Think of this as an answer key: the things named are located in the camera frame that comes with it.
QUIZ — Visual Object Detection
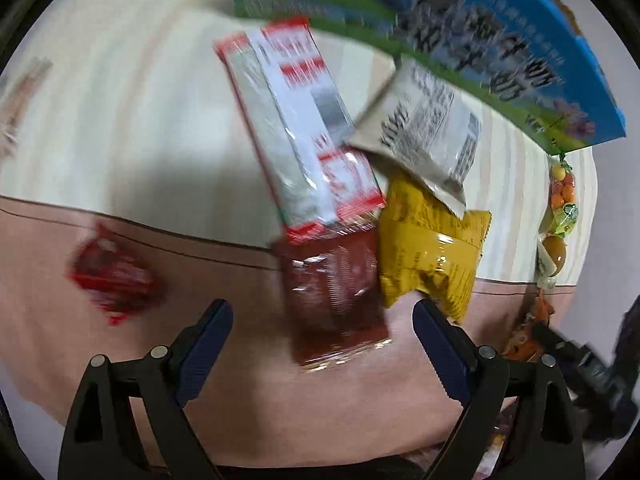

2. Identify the orange snack bag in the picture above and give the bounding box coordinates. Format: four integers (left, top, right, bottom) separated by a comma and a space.
502, 289, 554, 362

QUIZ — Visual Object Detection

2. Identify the small red snack packet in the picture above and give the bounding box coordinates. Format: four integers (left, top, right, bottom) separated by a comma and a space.
67, 222, 166, 326

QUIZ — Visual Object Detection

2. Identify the yellow crinkled snack bag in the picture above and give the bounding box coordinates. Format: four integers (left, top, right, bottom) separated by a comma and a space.
378, 172, 491, 323

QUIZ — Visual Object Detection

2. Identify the dark red snack packet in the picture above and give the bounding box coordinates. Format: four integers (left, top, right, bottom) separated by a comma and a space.
272, 221, 390, 370

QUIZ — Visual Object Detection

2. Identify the packaged braised egg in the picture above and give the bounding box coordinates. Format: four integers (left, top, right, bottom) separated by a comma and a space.
537, 234, 566, 292

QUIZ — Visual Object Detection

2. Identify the colourful candy bag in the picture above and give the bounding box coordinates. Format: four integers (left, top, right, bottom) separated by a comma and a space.
542, 154, 579, 238

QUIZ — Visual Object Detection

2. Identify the grey white snack packet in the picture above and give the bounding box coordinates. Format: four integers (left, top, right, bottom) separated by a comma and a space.
348, 56, 483, 218

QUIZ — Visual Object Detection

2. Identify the red white snack bar pack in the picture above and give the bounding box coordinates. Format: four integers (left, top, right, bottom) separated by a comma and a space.
215, 18, 385, 244

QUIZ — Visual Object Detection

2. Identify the striped cream pink blanket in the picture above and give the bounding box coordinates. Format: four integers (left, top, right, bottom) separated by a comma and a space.
0, 0, 599, 470

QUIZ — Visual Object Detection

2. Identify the cardboard milk box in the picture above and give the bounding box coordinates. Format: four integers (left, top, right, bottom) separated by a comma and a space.
233, 0, 626, 154

